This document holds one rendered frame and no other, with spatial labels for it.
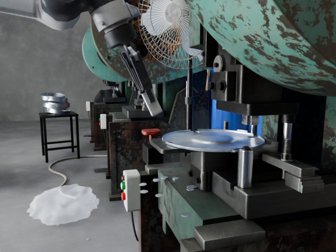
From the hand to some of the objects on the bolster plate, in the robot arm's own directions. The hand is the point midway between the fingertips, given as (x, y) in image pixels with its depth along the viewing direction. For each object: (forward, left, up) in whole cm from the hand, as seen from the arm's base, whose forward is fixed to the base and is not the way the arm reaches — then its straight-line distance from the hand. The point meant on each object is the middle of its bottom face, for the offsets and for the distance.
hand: (151, 102), depth 77 cm
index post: (+15, -20, -19) cm, 32 cm away
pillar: (+35, -14, -16) cm, 41 cm away
